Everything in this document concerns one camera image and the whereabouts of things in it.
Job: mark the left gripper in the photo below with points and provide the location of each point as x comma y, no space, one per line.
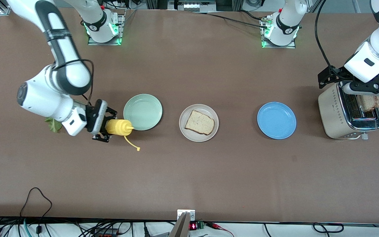
328,76

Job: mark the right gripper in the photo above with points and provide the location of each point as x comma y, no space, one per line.
93,119

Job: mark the yellow mustard squeeze bottle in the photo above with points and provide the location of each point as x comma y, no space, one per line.
118,127

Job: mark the thick toast bread slice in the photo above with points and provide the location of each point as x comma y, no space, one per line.
368,103

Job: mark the green lettuce leaf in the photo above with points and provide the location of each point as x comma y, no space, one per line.
55,126

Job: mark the thin toast bread slice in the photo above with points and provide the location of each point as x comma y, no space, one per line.
200,122

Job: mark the mint green round plate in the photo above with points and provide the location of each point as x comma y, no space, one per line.
143,110

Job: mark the blue round plate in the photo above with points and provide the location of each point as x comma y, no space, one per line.
276,120

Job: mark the beige round plate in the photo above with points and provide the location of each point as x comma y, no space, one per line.
209,113

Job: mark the beige chrome two-slot toaster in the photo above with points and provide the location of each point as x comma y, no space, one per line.
332,112

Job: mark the black power plug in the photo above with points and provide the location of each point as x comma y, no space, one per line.
146,230

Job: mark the grey metal bar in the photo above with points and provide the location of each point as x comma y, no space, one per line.
180,228

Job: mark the red LED display module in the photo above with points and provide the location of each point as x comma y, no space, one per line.
193,226

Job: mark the black electronics box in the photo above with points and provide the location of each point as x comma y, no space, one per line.
191,6

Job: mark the red clip lead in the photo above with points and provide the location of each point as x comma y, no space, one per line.
215,225

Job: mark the silver metal bracket plate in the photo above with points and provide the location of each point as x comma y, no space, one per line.
191,215

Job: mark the aluminium frame profile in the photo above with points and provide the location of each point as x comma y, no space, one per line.
4,10

